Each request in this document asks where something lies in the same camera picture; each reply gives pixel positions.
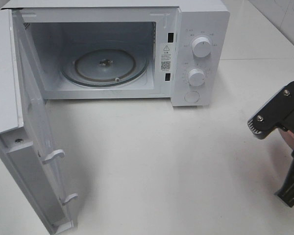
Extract round white door button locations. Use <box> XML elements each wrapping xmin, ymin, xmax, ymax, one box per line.
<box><xmin>185</xmin><ymin>91</ymin><xmax>200</xmax><ymax>103</ymax></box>

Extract white timer knob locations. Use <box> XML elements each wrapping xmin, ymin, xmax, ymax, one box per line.
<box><xmin>188</xmin><ymin>69</ymin><xmax>206</xmax><ymax>87</ymax></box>

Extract white microwave door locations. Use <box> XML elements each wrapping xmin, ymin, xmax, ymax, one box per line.
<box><xmin>0</xmin><ymin>9</ymin><xmax>78</xmax><ymax>235</ymax></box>

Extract pink round plate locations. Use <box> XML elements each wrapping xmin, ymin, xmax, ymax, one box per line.
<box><xmin>278</xmin><ymin>129</ymin><xmax>294</xmax><ymax>150</ymax></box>

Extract upper white power knob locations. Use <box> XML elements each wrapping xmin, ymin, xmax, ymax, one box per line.
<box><xmin>191</xmin><ymin>36</ymin><xmax>212</xmax><ymax>58</ymax></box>

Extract white warning label sticker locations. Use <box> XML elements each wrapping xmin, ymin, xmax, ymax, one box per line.
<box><xmin>159</xmin><ymin>43</ymin><xmax>172</xmax><ymax>71</ymax></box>

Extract glass turntable plate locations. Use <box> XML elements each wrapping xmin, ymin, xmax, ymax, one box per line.
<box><xmin>62</xmin><ymin>48</ymin><xmax>148</xmax><ymax>88</ymax></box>

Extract white microwave oven body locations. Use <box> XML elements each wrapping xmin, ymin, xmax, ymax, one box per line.
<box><xmin>0</xmin><ymin>0</ymin><xmax>230</xmax><ymax>106</ymax></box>

